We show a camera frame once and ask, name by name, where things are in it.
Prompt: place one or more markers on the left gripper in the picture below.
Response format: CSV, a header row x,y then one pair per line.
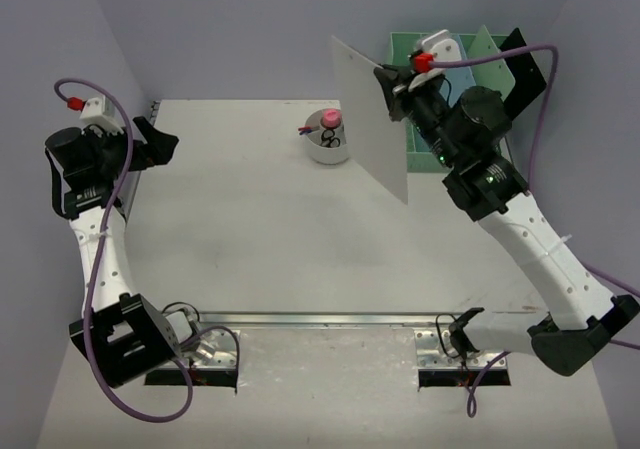
x,y
132,145

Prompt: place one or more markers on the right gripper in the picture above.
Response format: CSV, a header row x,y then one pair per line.
x,y
409,93

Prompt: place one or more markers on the pink glue bottle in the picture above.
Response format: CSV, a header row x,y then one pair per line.
x,y
331,118

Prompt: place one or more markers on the blue clipboard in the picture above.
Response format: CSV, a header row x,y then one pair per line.
x,y
457,80

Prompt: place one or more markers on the black handled scissors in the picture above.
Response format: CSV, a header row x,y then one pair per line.
x,y
330,138

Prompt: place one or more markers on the green clipboard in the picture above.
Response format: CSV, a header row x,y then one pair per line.
x,y
494,75

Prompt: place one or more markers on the black clipboard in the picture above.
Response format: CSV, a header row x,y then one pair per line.
x,y
529,83

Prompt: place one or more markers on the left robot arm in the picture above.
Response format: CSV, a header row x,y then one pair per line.
x,y
130,337

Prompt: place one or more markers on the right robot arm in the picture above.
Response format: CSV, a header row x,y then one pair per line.
x,y
581,316

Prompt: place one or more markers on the white round desk organizer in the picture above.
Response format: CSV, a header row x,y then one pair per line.
x,y
315,151

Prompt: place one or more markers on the green file rack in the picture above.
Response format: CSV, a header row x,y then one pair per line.
x,y
419,158

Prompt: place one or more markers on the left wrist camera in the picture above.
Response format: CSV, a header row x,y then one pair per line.
x,y
95,111

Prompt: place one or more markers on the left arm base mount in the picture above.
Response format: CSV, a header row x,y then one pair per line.
x,y
213,363

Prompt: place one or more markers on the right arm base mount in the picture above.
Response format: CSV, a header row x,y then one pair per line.
x,y
438,365

